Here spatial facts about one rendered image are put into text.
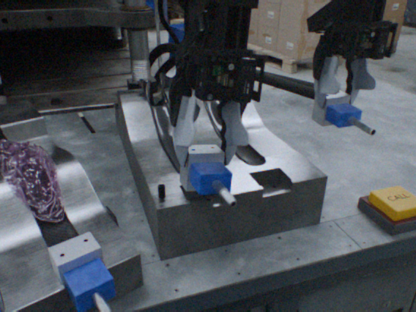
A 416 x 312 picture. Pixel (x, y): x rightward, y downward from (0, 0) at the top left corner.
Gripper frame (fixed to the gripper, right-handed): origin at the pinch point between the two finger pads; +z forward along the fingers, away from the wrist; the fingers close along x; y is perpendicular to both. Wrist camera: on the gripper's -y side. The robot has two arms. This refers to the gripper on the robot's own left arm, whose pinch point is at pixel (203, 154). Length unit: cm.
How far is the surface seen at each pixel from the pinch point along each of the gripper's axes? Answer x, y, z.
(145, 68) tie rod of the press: 6, -72, -4
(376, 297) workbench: 38.9, -1.4, 30.8
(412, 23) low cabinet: 546, -497, -59
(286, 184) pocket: 13.9, -0.4, 5.1
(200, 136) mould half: 5.9, -18.5, 2.7
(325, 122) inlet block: 26.8, -10.7, -1.9
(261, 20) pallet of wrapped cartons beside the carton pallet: 203, -389, -35
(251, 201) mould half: 7.3, 1.5, 6.6
